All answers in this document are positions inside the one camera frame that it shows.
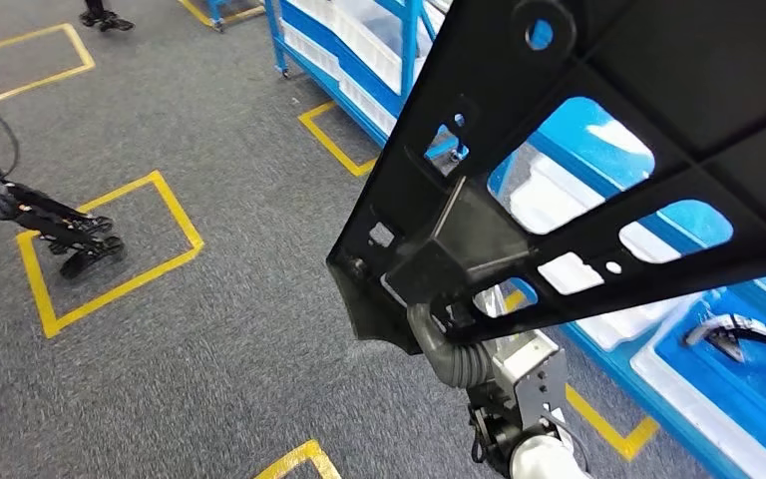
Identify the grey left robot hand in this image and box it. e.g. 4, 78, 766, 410
0, 192, 127, 279

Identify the black plastic car part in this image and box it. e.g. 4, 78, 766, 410
325, 0, 766, 358

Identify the blue metal shelf rack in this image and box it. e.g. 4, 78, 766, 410
205, 0, 268, 33
262, 0, 470, 180
488, 95, 766, 479

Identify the person's foot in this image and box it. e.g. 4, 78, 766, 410
79, 0, 115, 28
95, 11, 137, 33

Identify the white plastic tray stack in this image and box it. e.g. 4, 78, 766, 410
508, 119, 701, 353

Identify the white and blue plastic bin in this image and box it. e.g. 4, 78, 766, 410
630, 287, 766, 479

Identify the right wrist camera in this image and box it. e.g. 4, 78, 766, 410
488, 330, 570, 438

